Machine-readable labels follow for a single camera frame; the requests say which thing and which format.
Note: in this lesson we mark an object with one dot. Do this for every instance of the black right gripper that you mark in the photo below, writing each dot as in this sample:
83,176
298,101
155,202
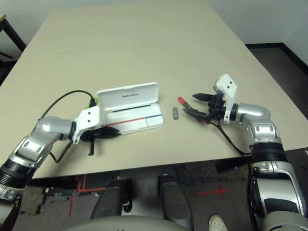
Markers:
216,108

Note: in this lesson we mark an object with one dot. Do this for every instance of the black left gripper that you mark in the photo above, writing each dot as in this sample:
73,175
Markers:
87,136

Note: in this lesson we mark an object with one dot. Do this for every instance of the red and black marker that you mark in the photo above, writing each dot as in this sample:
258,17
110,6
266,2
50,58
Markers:
181,99

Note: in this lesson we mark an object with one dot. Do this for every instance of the green highlighter pen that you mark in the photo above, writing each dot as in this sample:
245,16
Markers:
95,99

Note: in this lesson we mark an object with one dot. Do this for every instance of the white plastic pencil case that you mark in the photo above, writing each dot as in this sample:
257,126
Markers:
130,96

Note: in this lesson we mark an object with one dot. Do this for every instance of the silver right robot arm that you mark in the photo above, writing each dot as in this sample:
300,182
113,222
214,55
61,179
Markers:
252,113

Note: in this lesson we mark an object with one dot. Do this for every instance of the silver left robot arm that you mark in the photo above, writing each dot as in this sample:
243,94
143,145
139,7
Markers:
48,127

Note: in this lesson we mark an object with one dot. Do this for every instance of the grey robot left leg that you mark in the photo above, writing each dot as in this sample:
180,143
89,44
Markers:
110,199

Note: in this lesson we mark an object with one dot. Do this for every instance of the grey robot leg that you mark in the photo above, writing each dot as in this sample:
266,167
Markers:
174,199
110,199

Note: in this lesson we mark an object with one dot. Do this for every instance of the grey robot torso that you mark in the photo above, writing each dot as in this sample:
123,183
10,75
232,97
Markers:
120,225

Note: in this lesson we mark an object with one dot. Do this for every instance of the grey robot right leg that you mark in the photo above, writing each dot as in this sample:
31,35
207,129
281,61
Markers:
174,199

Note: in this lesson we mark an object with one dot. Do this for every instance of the white perforated shoe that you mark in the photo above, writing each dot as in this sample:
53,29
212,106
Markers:
216,222

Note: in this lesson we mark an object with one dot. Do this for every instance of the black framed side table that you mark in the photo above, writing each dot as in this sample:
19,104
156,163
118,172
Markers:
15,33

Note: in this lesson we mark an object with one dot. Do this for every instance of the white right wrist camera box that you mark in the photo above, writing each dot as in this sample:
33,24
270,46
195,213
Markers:
227,86

